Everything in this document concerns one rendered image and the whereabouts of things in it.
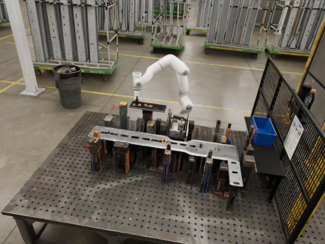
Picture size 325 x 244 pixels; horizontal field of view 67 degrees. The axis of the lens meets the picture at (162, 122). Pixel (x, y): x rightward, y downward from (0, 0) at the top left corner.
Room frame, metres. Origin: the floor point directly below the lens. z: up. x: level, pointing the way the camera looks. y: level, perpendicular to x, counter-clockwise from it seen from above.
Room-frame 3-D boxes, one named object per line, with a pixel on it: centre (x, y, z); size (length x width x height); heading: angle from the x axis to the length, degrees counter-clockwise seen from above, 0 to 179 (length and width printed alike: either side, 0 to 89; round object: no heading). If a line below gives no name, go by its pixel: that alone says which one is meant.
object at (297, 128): (1.59, -1.03, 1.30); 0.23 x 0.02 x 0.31; 173
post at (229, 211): (1.36, -0.59, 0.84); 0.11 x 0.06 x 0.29; 173
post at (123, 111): (2.21, 0.41, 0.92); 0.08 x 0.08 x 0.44; 83
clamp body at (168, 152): (1.64, -0.07, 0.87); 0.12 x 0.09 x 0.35; 173
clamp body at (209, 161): (1.56, -0.41, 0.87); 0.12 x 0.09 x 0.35; 173
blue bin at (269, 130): (1.98, -0.96, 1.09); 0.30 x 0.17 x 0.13; 173
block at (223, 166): (1.56, -0.54, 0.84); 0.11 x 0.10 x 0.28; 173
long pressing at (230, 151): (1.81, -0.01, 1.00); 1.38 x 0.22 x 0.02; 83
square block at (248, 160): (1.60, -0.75, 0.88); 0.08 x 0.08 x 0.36; 83
